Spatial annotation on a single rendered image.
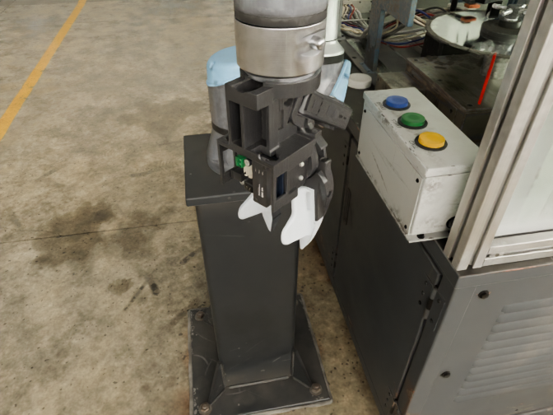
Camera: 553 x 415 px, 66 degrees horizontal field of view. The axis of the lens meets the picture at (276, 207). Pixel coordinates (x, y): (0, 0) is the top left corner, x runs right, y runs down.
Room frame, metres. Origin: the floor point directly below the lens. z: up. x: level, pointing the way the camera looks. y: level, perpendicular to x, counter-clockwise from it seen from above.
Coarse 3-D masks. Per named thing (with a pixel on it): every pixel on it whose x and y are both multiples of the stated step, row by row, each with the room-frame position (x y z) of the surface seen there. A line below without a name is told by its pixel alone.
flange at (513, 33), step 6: (486, 24) 1.02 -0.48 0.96; (492, 24) 1.01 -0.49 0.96; (498, 24) 1.00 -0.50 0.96; (504, 24) 0.98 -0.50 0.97; (510, 24) 0.98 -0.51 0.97; (516, 24) 0.98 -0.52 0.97; (486, 30) 0.98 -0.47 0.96; (492, 30) 0.97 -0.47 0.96; (498, 30) 0.97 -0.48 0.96; (504, 30) 0.97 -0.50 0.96; (510, 30) 0.97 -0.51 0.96; (516, 30) 0.96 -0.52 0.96; (498, 36) 0.96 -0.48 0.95; (504, 36) 0.95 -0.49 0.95; (510, 36) 0.95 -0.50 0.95; (516, 36) 0.94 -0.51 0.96
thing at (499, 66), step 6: (486, 60) 0.99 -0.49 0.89; (498, 60) 0.97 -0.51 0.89; (504, 60) 0.97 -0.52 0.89; (486, 66) 0.99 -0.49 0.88; (498, 66) 0.97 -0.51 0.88; (504, 66) 0.97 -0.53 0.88; (480, 72) 1.00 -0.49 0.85; (486, 72) 0.98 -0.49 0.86; (492, 72) 0.97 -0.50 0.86; (498, 72) 0.97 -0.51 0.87; (504, 72) 0.97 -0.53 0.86; (492, 78) 0.97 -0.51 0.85; (498, 78) 0.97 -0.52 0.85
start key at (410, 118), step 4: (408, 112) 0.69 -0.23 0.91; (412, 112) 0.69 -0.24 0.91; (404, 116) 0.67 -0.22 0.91; (408, 116) 0.67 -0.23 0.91; (412, 116) 0.67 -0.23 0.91; (416, 116) 0.67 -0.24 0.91; (420, 116) 0.67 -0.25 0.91; (404, 120) 0.66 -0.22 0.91; (408, 120) 0.66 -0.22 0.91; (412, 120) 0.66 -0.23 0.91; (416, 120) 0.66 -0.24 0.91; (420, 120) 0.66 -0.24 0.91; (424, 120) 0.66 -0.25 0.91; (408, 124) 0.65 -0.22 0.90; (412, 124) 0.65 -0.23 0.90; (416, 124) 0.65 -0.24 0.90; (420, 124) 0.65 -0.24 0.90
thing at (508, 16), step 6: (492, 6) 1.03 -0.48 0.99; (498, 6) 1.02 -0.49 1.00; (504, 6) 1.01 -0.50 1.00; (510, 6) 0.99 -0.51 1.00; (516, 6) 0.99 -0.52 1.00; (522, 6) 1.02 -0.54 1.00; (504, 12) 0.97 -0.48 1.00; (510, 12) 0.98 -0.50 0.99; (516, 12) 0.98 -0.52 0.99; (522, 12) 0.98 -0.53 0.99; (504, 18) 1.00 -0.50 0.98; (510, 18) 0.99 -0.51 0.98; (516, 18) 0.99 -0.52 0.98
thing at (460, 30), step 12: (456, 12) 1.15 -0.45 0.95; (468, 12) 1.15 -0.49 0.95; (480, 12) 1.15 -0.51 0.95; (432, 24) 1.05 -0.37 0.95; (444, 24) 1.05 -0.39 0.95; (456, 24) 1.05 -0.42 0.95; (468, 24) 1.05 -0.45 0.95; (480, 24) 1.05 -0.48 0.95; (444, 36) 0.96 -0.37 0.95; (456, 36) 0.96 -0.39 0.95; (468, 36) 0.96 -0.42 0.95; (480, 36) 0.96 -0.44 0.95; (492, 36) 0.96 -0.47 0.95; (480, 48) 0.89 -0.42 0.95; (492, 48) 0.89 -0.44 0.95; (504, 48) 0.89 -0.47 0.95
